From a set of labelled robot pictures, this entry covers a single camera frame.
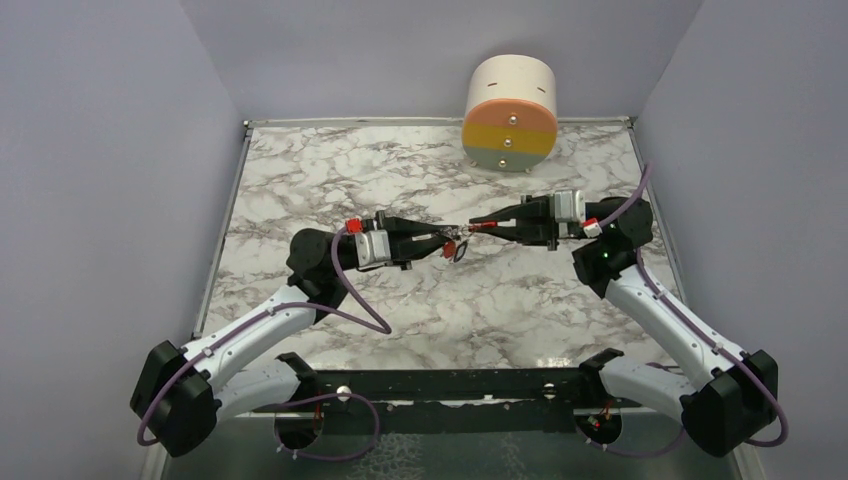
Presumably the red oval key tag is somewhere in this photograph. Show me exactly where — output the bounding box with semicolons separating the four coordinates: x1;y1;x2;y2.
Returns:
468;222;498;232

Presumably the silver spiral keyring holder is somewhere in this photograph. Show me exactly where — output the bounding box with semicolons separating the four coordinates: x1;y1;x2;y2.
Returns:
439;224;473;243

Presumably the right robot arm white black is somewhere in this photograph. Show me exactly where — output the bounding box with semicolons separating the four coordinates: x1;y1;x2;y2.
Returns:
469;191;785;457

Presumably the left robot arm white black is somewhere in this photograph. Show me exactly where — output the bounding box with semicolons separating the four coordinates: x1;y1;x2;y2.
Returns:
130;211;461;457

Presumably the round tricolour drawer box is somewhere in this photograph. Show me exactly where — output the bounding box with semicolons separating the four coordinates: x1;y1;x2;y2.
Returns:
461;54;559;172

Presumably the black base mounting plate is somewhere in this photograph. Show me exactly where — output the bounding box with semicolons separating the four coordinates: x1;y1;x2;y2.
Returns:
258;367;633;435

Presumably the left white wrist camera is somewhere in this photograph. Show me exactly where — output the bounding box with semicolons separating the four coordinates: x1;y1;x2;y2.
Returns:
345;218;391;269

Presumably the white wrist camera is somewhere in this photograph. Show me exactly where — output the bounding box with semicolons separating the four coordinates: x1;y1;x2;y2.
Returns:
345;218;391;269
550;190;602;240

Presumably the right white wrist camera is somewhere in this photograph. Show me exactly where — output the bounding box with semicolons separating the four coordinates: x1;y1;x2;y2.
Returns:
550;190;602;240

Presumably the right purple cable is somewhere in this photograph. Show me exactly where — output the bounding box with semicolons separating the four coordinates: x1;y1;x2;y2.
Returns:
599;162;790;458

